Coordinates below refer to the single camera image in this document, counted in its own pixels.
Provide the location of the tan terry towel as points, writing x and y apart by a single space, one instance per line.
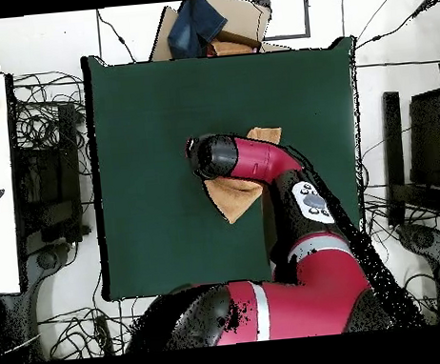
233 200

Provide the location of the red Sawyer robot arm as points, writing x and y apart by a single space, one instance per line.
260 159

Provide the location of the dark green table cloth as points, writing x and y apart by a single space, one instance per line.
151 100

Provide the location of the blue denim jeans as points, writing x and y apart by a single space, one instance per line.
195 27

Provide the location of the brown cardboard box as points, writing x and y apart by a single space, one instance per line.
240 15

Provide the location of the black power strip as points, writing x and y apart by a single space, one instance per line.
104 333

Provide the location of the black metal frame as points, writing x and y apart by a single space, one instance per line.
394 136
67 145

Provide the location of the grey square frame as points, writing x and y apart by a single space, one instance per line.
306 13

